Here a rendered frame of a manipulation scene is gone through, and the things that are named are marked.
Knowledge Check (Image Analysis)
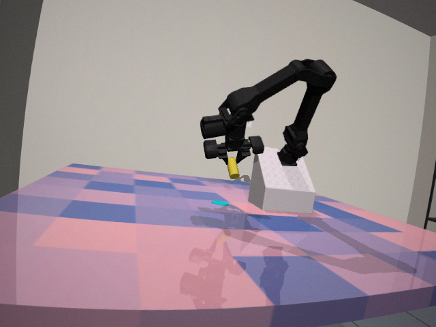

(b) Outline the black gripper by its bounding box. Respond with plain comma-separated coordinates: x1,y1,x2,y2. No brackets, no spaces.
204,132,264,165

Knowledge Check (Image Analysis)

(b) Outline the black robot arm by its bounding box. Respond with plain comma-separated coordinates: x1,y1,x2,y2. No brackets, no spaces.
200,59,337,166

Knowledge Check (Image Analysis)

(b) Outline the yellow cylinder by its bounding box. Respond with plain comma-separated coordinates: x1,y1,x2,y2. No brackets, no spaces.
227,157,240,179

